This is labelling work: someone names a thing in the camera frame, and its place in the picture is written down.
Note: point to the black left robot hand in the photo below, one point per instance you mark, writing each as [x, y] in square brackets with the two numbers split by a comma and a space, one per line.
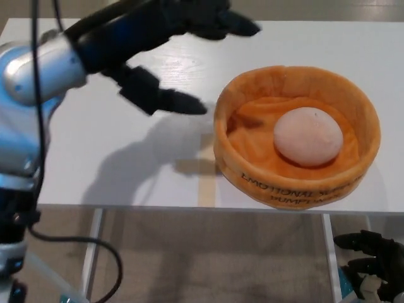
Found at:
[126, 34]

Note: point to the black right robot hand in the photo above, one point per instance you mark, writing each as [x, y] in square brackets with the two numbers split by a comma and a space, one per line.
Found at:
[388, 268]

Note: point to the pink round plush toy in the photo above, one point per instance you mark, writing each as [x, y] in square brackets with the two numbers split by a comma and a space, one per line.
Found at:
[307, 135]

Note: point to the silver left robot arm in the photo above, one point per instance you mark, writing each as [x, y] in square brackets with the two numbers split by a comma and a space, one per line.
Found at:
[19, 126]

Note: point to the orange plush round basket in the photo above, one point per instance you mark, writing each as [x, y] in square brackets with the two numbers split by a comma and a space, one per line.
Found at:
[252, 158]

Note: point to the teal patterned object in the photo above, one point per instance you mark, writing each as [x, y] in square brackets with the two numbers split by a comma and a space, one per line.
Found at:
[347, 284]

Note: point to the white table leg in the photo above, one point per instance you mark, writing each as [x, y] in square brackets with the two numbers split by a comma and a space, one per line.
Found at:
[331, 252]
[93, 252]
[369, 222]

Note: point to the beige tape cross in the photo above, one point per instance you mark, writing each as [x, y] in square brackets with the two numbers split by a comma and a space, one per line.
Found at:
[206, 186]

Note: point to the light blue metal bar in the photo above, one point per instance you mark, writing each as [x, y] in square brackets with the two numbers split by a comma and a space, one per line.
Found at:
[47, 271]

